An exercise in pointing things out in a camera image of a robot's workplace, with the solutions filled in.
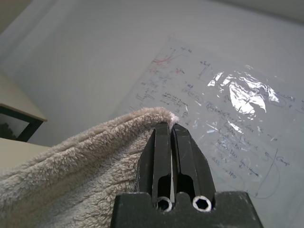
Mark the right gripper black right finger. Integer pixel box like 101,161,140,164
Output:
171,123,216,205

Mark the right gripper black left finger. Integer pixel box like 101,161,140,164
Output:
137,124,173,202

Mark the beige towel with white trim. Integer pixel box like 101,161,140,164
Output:
0,106,179,228

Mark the whiteboard with writing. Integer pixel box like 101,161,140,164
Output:
108,35,304,200

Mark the wooden table with black frame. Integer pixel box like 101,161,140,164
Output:
0,71,48,143

